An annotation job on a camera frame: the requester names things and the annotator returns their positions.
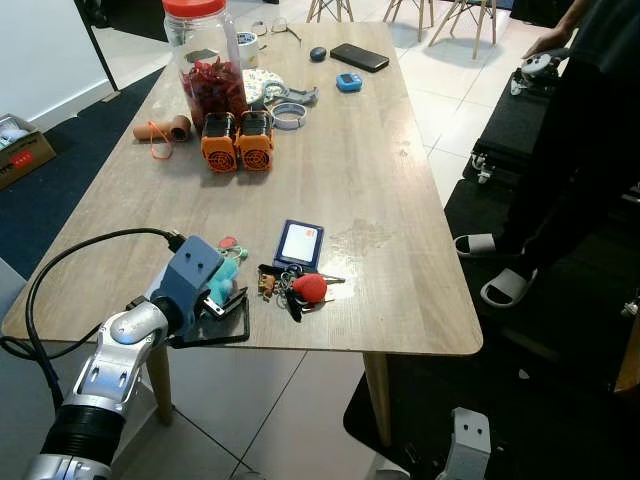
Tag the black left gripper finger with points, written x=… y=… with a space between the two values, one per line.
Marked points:
x=225 y=340
x=232 y=304

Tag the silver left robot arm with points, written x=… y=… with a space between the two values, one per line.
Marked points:
x=110 y=365

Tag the person's hand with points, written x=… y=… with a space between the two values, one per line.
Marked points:
x=548 y=42

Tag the wooden table leg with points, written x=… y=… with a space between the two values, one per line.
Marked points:
x=378 y=400
x=159 y=385

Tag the key bunch with red fob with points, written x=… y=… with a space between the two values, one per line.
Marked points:
x=310 y=288

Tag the blue card holder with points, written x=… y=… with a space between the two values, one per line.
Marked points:
x=298 y=244

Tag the brown cylinder roll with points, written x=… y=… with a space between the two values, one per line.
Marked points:
x=160 y=129

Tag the dark blue carpet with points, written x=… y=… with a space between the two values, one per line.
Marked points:
x=60 y=190

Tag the clear tape roll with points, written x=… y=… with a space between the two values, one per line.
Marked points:
x=274 y=114

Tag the small grey tool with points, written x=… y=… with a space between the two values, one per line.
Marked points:
x=302 y=96

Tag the white patterned cloth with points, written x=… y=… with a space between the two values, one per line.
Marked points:
x=262 y=85

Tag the clear jar with red lid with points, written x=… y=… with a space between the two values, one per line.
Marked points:
x=208 y=70

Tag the cardboard box with red label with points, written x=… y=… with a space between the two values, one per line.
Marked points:
x=25 y=155

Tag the grey slipper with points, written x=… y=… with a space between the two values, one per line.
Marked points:
x=478 y=244
x=505 y=288

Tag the white masking tape roll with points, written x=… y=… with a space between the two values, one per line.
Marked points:
x=247 y=50

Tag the black floor mat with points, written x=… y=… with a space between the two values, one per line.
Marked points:
x=560 y=410

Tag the small dark blue mouse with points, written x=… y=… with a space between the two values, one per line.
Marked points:
x=318 y=54

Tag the thin-framed glasses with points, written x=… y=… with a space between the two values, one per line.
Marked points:
x=290 y=30

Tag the person in black clothes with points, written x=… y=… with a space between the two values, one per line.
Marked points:
x=590 y=120

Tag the wooden-legged chair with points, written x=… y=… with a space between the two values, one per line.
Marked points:
x=465 y=12
x=330 y=8

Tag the black equipment case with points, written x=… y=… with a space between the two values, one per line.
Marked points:
x=510 y=135

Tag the white handheld controller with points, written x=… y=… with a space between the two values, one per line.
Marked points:
x=538 y=65

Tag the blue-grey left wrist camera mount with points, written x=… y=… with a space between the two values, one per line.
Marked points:
x=190 y=270

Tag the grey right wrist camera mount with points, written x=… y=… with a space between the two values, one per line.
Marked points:
x=468 y=440

